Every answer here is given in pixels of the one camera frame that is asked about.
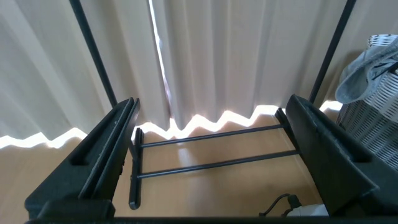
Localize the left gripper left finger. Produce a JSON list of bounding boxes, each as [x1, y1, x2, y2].
[[24, 98, 141, 218]]

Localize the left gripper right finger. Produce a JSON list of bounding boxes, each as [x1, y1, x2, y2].
[[285, 94, 398, 217]]

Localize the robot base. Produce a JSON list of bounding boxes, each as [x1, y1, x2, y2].
[[285, 203, 330, 218]]

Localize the white laundry basket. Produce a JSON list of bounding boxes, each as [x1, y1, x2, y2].
[[335, 33, 398, 172]]

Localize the black clothes rack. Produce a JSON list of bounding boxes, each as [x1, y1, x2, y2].
[[68, 0, 357, 211]]

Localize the blue-grey garment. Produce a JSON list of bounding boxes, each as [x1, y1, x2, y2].
[[335, 36, 398, 105]]

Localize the beige curtain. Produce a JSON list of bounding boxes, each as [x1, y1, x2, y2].
[[0, 0, 398, 141]]

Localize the black cable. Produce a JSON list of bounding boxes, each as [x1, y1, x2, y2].
[[259, 193, 303, 218]]

